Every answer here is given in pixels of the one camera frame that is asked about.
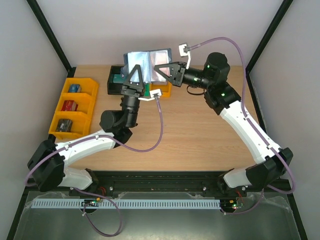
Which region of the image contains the orange three-compartment bin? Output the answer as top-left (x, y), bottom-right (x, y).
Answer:
top-left (48, 77), bottom-right (99, 140)

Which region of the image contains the green storage bin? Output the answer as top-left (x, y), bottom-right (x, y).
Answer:
top-left (143, 83), bottom-right (150, 98)

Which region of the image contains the red card stack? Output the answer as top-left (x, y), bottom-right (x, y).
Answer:
top-left (61, 100), bottom-right (78, 112)

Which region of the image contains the right black frame post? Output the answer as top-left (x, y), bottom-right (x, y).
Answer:
top-left (243, 0), bottom-right (295, 73)

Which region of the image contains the blue card holder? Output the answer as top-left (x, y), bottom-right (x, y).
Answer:
top-left (120, 48), bottom-right (172, 85)

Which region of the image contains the black storage bin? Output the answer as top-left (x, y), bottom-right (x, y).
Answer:
top-left (107, 65), bottom-right (124, 95)

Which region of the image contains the dark grey card stack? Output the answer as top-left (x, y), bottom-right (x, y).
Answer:
top-left (56, 118), bottom-right (73, 132)

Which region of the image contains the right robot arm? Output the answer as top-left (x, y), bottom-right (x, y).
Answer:
top-left (154, 52), bottom-right (294, 196)

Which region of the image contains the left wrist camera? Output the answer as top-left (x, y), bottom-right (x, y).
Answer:
top-left (138, 88), bottom-right (163, 102)

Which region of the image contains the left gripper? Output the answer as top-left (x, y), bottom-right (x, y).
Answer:
top-left (120, 66), bottom-right (146, 129)

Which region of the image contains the white slotted cable duct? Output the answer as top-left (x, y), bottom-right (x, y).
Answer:
top-left (31, 198), bottom-right (221, 210)

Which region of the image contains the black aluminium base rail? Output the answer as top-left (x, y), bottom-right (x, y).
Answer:
top-left (24, 170), bottom-right (291, 198)

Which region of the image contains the blue card stack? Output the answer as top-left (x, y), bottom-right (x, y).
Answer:
top-left (68, 84), bottom-right (82, 93)

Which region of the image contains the small orange storage bin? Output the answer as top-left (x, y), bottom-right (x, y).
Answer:
top-left (149, 81), bottom-right (172, 98)

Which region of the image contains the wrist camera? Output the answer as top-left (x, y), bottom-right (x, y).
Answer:
top-left (138, 88), bottom-right (163, 102)
top-left (178, 43), bottom-right (192, 70)

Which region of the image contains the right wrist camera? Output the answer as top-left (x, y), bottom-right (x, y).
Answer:
top-left (178, 43), bottom-right (192, 70)

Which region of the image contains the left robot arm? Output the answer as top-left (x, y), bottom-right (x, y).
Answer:
top-left (27, 64), bottom-right (145, 192)

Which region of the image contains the black frame post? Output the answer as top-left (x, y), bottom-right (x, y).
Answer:
top-left (243, 0), bottom-right (295, 73)
top-left (26, 0), bottom-right (76, 78)

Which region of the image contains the teal card stack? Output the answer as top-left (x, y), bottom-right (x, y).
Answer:
top-left (112, 74), bottom-right (125, 84)

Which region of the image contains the left black frame post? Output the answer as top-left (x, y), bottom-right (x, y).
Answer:
top-left (26, 0), bottom-right (76, 78)

